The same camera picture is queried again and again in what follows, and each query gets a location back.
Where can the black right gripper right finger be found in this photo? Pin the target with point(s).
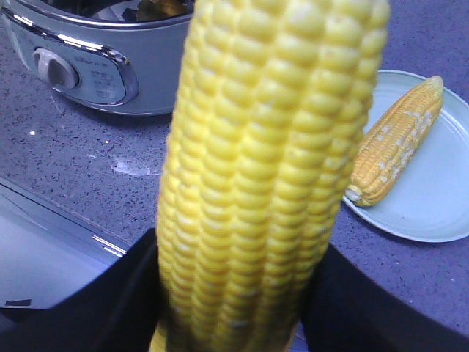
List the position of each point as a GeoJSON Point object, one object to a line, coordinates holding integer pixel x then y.
{"type": "Point", "coordinates": [346, 311]}

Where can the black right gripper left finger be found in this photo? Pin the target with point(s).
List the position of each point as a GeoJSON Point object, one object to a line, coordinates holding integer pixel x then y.
{"type": "Point", "coordinates": [118, 311]}

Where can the pale green round plate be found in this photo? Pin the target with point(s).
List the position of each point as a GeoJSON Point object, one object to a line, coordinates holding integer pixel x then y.
{"type": "Point", "coordinates": [429, 202]}

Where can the yellow corn cob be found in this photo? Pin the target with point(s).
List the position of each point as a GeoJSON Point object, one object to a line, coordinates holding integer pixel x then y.
{"type": "Point", "coordinates": [272, 102]}
{"type": "Point", "coordinates": [392, 142]}

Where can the pale green electric pot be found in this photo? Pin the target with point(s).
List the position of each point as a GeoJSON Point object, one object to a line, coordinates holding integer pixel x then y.
{"type": "Point", "coordinates": [122, 57]}

